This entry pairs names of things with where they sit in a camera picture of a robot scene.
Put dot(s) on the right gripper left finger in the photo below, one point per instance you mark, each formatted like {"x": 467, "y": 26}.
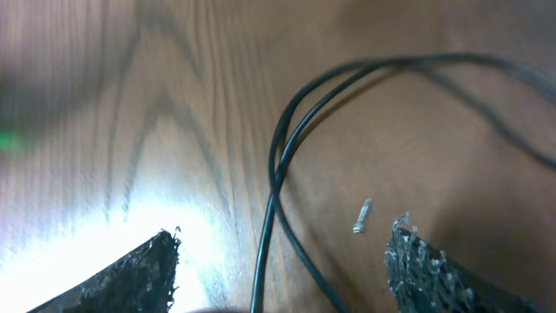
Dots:
{"x": 141, "y": 281}

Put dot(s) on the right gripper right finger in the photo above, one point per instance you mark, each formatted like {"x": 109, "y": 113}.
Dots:
{"x": 424, "y": 279}

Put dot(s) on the small silver screw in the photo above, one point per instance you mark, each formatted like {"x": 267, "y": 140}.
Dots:
{"x": 360, "y": 223}

